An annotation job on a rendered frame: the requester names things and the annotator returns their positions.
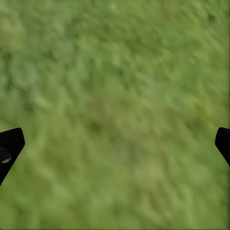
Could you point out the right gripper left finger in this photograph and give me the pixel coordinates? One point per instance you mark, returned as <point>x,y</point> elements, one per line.
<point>11,143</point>

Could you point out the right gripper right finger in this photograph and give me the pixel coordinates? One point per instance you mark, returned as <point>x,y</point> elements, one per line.
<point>222,142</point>

